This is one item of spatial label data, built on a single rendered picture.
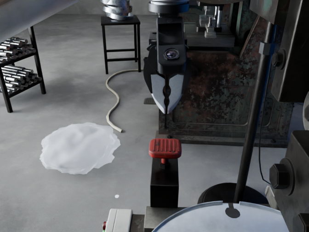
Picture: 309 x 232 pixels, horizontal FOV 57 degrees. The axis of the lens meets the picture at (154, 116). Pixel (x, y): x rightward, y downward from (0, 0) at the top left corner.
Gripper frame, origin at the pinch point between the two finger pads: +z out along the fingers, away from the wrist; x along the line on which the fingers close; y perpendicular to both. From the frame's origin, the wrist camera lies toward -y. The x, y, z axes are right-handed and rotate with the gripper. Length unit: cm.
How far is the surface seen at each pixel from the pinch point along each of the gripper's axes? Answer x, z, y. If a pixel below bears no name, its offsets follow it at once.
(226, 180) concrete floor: -35, 85, 77
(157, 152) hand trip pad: 1.8, 8.7, -2.6
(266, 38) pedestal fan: -35, -1, 53
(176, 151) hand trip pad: -2.2, 8.8, -2.2
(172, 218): -1.1, 6.4, -22.0
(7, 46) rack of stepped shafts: 122, 32, 160
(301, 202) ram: -11.4, -8.8, -33.4
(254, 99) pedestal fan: -35, 22, 53
